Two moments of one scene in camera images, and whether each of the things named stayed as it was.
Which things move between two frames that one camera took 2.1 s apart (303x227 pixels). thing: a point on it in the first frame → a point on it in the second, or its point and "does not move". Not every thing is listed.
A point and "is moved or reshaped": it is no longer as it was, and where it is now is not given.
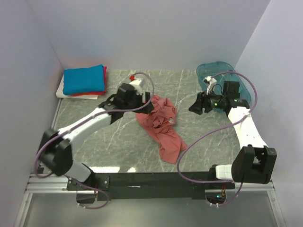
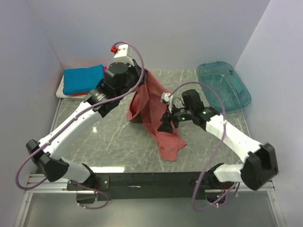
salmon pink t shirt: [159, 124] is moved or reshaped
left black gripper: [146, 109] → [137, 71]
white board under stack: [60, 93] does not move
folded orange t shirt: [95, 93] does not move
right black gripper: [198, 106] → [166, 119]
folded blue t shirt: [84, 80] does not move
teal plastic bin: [211, 68] does not move
